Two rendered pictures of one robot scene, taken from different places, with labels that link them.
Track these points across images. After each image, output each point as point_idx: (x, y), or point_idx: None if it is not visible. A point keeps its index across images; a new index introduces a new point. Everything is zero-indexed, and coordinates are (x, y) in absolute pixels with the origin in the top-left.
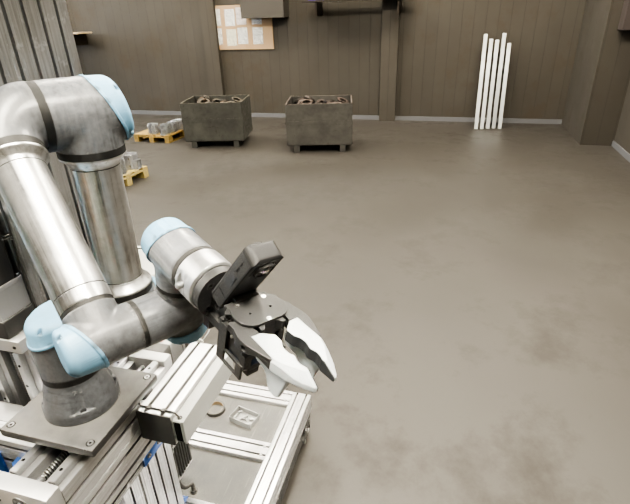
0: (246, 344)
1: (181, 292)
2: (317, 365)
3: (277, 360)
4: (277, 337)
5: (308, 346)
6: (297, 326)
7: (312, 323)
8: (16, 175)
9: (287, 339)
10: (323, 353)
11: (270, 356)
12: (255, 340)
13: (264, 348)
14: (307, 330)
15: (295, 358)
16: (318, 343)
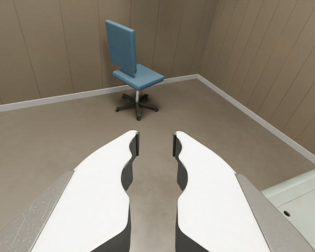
0: (305, 243)
1: None
2: (133, 160)
3: (224, 163)
4: (180, 215)
5: (129, 160)
6: (81, 221)
7: (29, 207)
8: None
9: (129, 237)
10: (120, 140)
11: (235, 177)
12: (264, 242)
13: (243, 201)
14: (76, 193)
15: (181, 152)
16: (102, 156)
